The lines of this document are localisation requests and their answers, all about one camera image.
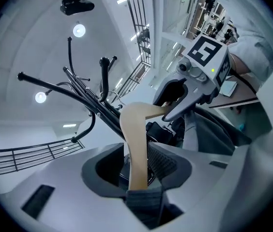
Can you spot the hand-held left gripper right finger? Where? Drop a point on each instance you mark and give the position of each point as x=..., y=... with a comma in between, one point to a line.
x=211, y=190

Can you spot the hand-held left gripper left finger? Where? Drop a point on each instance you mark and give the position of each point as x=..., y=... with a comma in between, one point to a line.
x=66, y=178

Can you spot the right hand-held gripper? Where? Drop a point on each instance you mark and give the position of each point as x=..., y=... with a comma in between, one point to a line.
x=206, y=51

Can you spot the wooden clothes hanger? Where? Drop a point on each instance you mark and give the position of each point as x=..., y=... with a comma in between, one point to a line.
x=136, y=141

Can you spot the person's right forearm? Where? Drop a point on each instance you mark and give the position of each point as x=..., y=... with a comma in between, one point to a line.
x=252, y=47

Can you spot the grey-blue notebook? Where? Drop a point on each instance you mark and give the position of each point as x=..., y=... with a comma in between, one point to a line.
x=228, y=88

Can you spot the long ceiling lamp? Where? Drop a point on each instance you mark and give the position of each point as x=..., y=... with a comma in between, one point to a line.
x=69, y=125

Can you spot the black balcony railing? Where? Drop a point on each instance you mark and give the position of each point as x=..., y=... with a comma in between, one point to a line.
x=15, y=157

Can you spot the dark rectangular table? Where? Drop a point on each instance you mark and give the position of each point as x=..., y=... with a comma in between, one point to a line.
x=238, y=98

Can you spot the black metal window grille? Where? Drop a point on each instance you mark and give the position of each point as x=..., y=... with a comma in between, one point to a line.
x=140, y=33

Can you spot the black coat rack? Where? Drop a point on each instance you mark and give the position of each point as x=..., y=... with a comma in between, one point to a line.
x=78, y=98

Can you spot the round ceiling light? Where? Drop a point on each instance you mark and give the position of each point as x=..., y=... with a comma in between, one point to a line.
x=40, y=97
x=79, y=30

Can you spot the white shelving rack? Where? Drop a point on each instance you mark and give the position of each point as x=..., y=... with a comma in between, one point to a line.
x=199, y=13

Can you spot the black head-worn camera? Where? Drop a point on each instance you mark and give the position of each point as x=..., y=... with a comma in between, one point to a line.
x=77, y=6

